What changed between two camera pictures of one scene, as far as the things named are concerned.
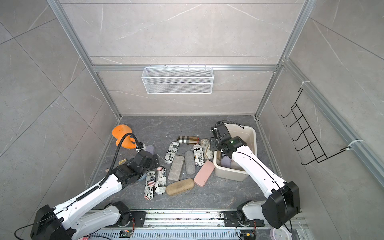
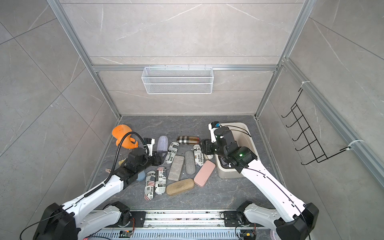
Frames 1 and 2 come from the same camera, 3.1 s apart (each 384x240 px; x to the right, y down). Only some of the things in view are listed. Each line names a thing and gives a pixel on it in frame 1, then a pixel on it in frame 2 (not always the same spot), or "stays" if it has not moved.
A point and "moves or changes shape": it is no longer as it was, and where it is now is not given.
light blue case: (143, 177) stays
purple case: (150, 148) moves or changes shape
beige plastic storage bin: (235, 172) stays
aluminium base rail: (193, 225) stays
